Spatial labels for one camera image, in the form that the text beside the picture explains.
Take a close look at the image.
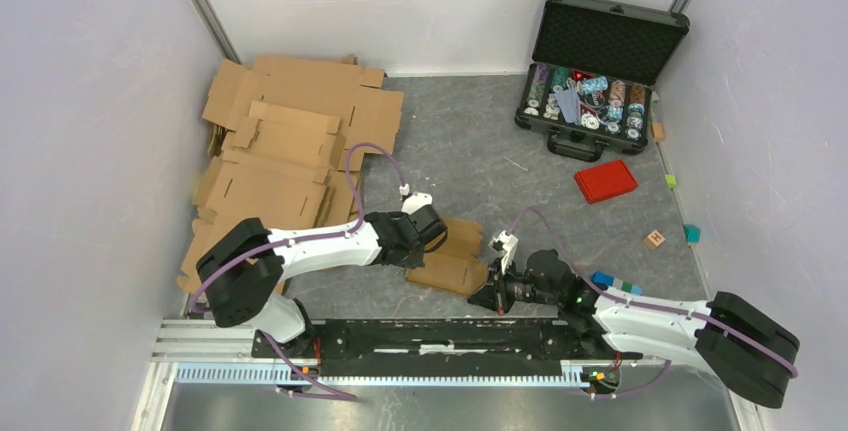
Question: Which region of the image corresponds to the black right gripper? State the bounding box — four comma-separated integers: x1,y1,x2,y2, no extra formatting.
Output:
467,257,561,318

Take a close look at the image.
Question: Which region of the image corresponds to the brown cardboard box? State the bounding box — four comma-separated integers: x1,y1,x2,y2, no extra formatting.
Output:
405,216,488,297

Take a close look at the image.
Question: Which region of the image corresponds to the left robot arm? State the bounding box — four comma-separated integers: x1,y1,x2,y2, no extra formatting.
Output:
196,204,448,359

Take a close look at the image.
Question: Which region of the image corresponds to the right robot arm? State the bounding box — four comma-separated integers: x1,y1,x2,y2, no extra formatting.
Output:
467,250,800,409

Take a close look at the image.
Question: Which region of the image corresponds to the red flat box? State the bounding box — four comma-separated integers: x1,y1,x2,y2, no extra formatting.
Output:
574,159,639,204

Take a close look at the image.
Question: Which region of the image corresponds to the blue block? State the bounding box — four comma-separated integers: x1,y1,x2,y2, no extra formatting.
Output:
590,271,642,295

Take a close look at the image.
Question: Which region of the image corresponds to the stack of flat cardboard boxes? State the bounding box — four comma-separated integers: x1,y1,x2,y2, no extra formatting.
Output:
177,55,404,293

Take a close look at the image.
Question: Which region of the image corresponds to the wooden letter cube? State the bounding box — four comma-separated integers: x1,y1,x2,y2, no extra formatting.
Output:
642,230,666,249

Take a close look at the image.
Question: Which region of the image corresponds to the teal cube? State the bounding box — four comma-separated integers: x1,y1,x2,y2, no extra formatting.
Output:
683,224,701,244

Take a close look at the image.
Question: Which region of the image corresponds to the black poker chip case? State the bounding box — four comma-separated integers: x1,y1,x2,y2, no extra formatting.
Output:
514,0,690,162

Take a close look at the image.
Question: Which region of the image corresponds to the small orange wooden block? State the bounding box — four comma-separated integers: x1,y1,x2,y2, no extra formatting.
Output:
651,122,665,142

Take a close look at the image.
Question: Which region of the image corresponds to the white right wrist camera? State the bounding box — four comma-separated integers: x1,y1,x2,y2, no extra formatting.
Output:
489,230,519,275

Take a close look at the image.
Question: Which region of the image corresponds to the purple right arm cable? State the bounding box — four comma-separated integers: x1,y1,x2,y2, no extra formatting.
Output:
508,206,800,399

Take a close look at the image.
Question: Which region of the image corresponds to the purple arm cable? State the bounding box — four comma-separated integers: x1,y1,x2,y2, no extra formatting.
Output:
508,206,800,399
188,142,411,403

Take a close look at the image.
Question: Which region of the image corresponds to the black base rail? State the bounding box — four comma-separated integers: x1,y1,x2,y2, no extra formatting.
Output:
283,318,617,378

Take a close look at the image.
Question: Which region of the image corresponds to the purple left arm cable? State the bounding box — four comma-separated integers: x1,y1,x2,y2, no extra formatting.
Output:
188,142,411,403

